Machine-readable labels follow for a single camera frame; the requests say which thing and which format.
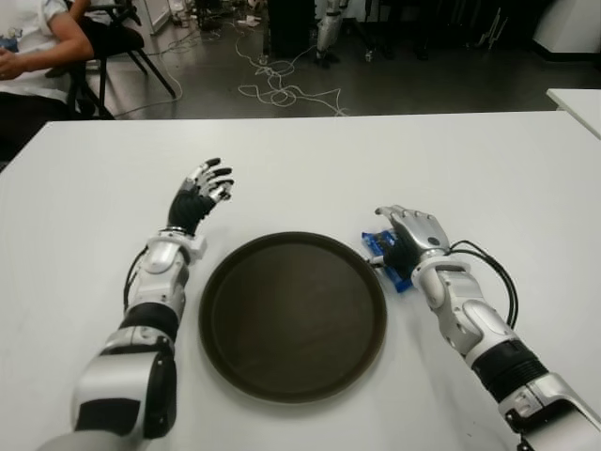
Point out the right silver black robot arm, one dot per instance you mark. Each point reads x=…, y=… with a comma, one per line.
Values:
x=469, y=319

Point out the white side table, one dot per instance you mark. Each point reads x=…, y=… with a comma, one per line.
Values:
x=582, y=101

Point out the white cabinet with black base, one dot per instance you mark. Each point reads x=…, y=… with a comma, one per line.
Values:
x=570, y=23

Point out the white leaning panel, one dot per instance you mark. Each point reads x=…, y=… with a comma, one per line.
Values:
x=158, y=14

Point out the round dark brown tray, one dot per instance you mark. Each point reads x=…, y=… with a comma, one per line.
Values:
x=291, y=315

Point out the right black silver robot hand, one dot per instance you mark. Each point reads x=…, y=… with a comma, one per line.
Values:
x=418, y=235

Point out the silver humanoid robot legs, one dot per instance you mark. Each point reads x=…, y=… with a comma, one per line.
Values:
x=326, y=30

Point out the left silver black robot arm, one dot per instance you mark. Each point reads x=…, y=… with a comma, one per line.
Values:
x=155, y=282

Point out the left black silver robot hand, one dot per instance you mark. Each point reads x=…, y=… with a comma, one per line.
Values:
x=187, y=211

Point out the white power strip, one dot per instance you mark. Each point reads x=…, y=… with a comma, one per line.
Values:
x=249, y=20

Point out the blue Oreo cookie packet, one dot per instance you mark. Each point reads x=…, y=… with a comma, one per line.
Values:
x=375, y=242

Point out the seated person in white shirt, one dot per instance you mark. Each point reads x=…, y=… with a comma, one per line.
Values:
x=33, y=51

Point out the black folding chair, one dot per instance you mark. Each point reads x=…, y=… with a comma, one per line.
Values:
x=117, y=37

